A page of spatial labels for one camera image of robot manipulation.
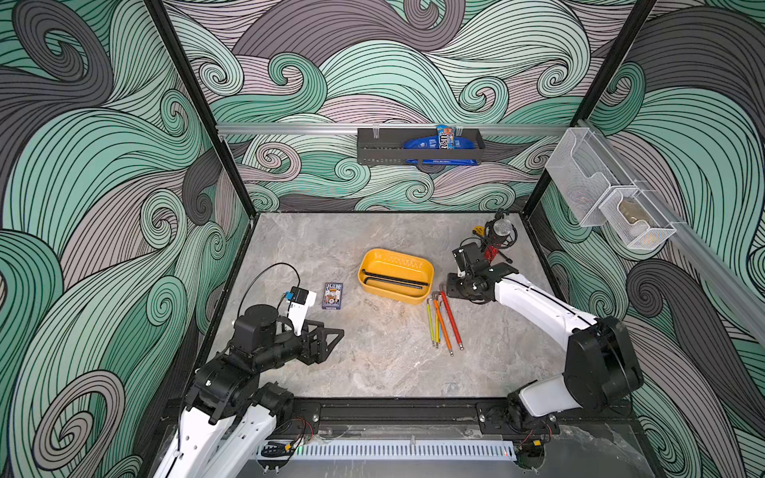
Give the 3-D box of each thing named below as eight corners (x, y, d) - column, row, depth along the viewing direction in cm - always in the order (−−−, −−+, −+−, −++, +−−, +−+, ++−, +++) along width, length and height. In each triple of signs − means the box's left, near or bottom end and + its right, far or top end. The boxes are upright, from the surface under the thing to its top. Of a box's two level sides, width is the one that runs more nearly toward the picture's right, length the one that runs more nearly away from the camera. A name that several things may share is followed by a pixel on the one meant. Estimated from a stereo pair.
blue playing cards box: (322, 309, 95) (321, 305, 93) (325, 286, 101) (324, 282, 99) (341, 309, 95) (340, 305, 93) (343, 286, 101) (342, 282, 99)
